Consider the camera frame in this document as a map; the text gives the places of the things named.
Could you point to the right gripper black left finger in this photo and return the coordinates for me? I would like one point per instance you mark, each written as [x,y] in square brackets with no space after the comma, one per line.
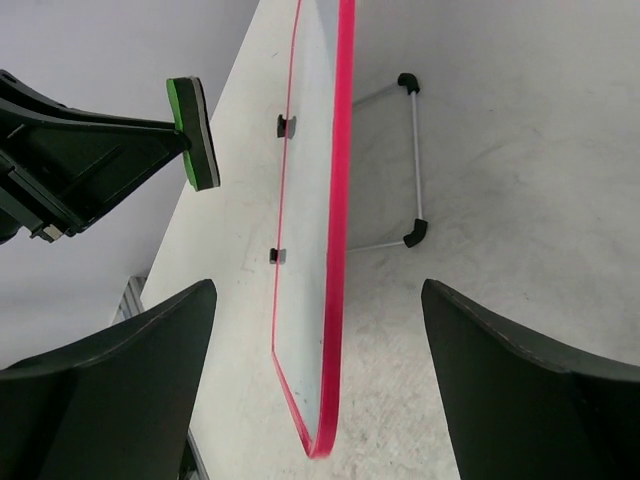
[114,405]

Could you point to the aluminium mounting rail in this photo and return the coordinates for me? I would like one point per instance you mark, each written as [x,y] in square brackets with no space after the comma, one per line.
[130,304]

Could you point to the black whiteboard clip upper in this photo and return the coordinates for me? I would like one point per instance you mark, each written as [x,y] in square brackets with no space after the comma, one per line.
[285,127]

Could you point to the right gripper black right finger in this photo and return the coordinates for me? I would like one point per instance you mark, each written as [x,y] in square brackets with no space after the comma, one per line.
[521,405]

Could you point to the black whiteboard clip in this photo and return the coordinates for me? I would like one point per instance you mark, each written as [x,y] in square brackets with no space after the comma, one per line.
[277,256]
[285,127]

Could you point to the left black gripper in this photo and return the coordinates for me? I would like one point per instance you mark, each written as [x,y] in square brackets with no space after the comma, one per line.
[63,169]

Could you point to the green bone-shaped eraser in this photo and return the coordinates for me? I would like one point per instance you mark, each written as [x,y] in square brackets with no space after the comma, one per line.
[188,105]

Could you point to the pink framed whiteboard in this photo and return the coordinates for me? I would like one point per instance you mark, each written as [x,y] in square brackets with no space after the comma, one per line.
[309,288]

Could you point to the black whiteboard clip lower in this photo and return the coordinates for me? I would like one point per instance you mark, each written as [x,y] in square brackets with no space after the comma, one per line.
[277,256]

